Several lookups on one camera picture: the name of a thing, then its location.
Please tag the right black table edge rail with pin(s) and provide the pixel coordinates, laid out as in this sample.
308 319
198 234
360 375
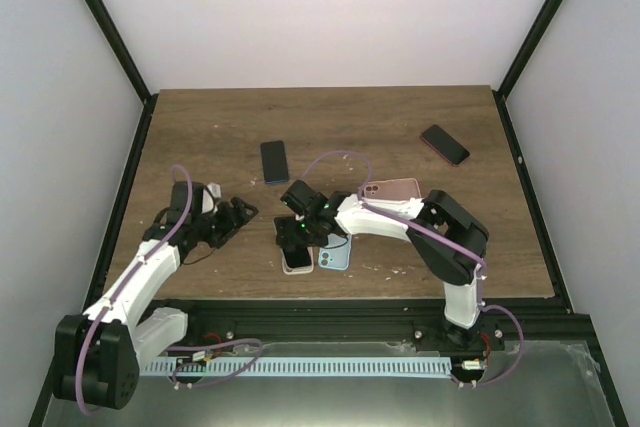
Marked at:
560 294

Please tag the left black table edge rail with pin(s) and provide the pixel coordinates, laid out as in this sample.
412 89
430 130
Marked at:
110 238

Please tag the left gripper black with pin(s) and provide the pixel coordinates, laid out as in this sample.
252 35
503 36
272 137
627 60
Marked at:
233 225

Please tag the beige phone case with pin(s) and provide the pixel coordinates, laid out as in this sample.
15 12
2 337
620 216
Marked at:
299 272

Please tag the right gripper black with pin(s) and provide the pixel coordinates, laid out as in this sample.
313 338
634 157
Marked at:
288 237

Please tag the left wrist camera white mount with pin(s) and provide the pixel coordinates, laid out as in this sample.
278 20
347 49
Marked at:
214 190

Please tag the left black frame post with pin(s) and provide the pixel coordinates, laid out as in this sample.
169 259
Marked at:
113 37

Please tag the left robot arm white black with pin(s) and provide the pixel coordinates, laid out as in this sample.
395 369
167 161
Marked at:
99 354

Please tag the white phone black screen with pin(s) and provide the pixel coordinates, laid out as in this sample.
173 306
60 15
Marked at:
297 258

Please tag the red phone black screen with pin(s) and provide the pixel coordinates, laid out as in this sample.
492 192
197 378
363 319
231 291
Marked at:
445 145

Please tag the pink phone case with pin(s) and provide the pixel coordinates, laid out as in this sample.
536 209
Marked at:
392 190

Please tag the light blue slotted cable duct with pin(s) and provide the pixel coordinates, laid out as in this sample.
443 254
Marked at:
403 367

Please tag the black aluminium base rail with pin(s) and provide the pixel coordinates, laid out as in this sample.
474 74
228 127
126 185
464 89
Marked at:
326 320

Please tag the right black frame post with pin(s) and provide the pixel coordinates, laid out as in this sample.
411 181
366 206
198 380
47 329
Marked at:
535 34

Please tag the black frame post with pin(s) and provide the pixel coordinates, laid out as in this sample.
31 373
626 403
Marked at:
113 37
535 34

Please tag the black table edge rail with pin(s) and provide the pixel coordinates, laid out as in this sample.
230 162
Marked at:
110 238
560 294

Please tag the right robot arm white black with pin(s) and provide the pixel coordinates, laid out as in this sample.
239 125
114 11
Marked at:
449 240

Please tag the blue phone black screen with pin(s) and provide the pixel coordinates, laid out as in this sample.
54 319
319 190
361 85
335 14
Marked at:
274 162

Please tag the light blue phone case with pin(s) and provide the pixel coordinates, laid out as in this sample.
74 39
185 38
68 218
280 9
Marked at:
336 254

